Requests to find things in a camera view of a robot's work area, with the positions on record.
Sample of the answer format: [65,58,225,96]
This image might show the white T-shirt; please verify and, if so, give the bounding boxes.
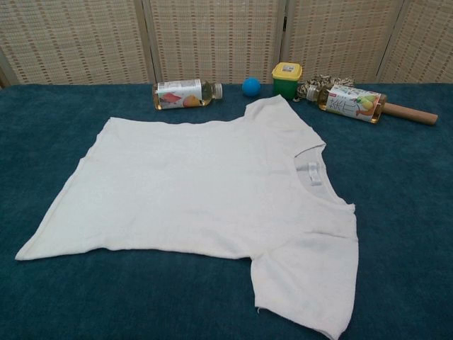
[14,94,360,330]

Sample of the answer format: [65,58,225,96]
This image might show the blue ball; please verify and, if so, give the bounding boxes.
[241,76,262,98]

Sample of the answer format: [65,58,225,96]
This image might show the tea bottle with orange label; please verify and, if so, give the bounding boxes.
[151,78,224,111]

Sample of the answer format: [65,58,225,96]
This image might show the green container with yellow lid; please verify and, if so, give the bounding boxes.
[271,62,304,101]

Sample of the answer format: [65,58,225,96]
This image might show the woven folding screen panel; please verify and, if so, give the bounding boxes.
[143,0,289,85]
[281,0,408,84]
[374,0,453,84]
[0,0,159,86]

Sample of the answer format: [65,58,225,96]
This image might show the tea bottle with green label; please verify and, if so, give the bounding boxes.
[306,84,387,125]

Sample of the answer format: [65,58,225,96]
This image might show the wooden rolling pin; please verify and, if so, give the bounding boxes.
[384,102,439,126]

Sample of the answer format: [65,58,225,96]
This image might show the dark blue tablecloth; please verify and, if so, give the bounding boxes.
[0,82,453,340]

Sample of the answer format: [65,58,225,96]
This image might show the beige braided rope bundle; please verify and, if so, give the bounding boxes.
[292,74,356,103]

